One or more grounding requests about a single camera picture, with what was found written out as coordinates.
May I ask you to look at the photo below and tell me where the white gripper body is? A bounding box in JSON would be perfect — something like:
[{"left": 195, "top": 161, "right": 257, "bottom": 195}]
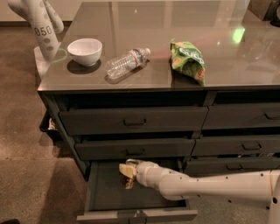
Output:
[{"left": 136, "top": 161, "right": 169, "bottom": 187}]

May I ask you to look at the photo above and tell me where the orange soda can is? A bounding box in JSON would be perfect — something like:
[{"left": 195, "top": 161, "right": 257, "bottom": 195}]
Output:
[{"left": 122, "top": 176, "right": 136, "bottom": 190}]

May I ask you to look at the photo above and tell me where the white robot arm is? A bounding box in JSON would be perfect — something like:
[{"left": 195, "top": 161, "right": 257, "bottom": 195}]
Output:
[{"left": 119, "top": 159, "right": 280, "bottom": 224}]

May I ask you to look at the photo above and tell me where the open bottom left drawer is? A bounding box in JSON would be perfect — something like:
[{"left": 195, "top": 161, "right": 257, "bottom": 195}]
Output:
[{"left": 77, "top": 161, "right": 198, "bottom": 224}]

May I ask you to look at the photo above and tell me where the middle left drawer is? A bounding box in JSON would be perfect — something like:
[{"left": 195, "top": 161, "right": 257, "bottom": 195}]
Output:
[{"left": 75, "top": 138, "right": 195, "bottom": 160}]

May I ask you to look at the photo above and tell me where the bottom right drawer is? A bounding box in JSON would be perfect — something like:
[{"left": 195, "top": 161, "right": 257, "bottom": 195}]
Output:
[{"left": 185, "top": 157, "right": 280, "bottom": 176}]

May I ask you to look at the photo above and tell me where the top left drawer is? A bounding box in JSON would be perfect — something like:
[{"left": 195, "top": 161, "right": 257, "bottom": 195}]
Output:
[{"left": 59, "top": 107, "right": 208, "bottom": 136}]

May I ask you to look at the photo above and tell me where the dark grey drawer cabinet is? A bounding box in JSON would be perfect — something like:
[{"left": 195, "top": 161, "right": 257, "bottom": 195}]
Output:
[{"left": 38, "top": 1, "right": 280, "bottom": 175}]

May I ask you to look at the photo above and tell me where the middle right drawer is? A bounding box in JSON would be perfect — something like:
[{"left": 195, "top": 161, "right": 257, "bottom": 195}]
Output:
[{"left": 192, "top": 135, "right": 280, "bottom": 156}]

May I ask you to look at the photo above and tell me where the top right drawer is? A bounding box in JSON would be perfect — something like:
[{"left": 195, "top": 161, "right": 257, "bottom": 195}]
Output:
[{"left": 203, "top": 103, "right": 280, "bottom": 130}]

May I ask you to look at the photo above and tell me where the black bin beside cabinet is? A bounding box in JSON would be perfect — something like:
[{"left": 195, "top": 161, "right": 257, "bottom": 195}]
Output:
[{"left": 39, "top": 112, "right": 60, "bottom": 142}]

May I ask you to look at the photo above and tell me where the clear plastic water bottle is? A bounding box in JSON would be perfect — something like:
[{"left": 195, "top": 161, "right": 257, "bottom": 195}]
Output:
[{"left": 105, "top": 48, "right": 151, "bottom": 80}]

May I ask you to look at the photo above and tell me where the green snack bag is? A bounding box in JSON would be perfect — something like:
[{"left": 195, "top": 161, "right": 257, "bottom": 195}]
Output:
[{"left": 170, "top": 39, "right": 206, "bottom": 86}]

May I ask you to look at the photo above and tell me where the white ceramic bowl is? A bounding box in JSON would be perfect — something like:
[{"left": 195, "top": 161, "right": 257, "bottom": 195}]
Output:
[{"left": 67, "top": 38, "right": 102, "bottom": 67}]

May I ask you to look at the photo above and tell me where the green cable loop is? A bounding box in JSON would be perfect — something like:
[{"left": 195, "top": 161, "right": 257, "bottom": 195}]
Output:
[{"left": 51, "top": 47, "right": 68, "bottom": 64}]

